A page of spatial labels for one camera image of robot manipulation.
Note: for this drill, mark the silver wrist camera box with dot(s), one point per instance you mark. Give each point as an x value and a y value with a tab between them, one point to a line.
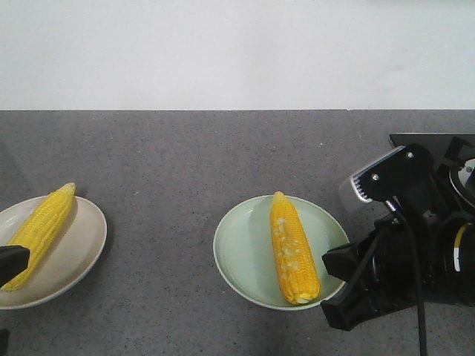
351	193

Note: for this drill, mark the gas burner with grate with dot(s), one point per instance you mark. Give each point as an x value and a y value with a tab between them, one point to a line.
461	173

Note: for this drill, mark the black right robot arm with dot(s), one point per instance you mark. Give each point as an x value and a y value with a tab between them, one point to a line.
460	260

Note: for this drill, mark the black gas stove top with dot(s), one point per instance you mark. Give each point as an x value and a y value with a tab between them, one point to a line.
437	144

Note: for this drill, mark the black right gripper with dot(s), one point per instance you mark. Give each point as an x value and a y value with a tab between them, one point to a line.
411	259

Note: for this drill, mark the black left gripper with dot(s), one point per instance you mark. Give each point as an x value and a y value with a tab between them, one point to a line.
14	260

